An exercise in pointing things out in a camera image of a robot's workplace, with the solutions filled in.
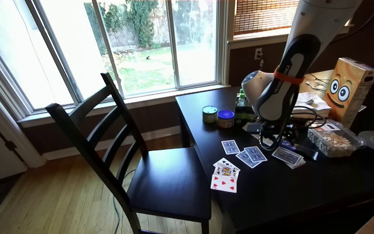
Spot clear plastic box of nuts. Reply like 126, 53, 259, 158
307, 120, 366, 158

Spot orange cereal box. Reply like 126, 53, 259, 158
324, 58, 374, 129

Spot blue-backed playing card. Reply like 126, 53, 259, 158
244, 146, 268, 163
221, 140, 241, 155
235, 150, 261, 169

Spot deck of blue playing cards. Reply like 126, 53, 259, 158
271, 147, 306, 169

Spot green bottle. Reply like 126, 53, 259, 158
237, 88, 247, 107

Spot stack of white papers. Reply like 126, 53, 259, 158
292, 92, 332, 119

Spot jar with blue lid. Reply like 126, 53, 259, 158
217, 110, 235, 128

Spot clubs playing card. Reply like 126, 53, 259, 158
213, 158, 241, 172

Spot white earphones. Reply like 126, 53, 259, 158
305, 73, 331, 93

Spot tin with green lid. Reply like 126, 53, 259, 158
202, 106, 218, 123

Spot king playing card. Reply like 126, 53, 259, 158
214, 165, 239, 179

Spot hearts playing card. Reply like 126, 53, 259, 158
210, 175, 238, 193

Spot bamboo window blind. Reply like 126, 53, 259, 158
234, 0, 300, 36

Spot black wooden chair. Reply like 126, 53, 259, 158
45, 72, 212, 234

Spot window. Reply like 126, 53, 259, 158
0, 0, 230, 128

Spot black cable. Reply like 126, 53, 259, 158
113, 169, 137, 234

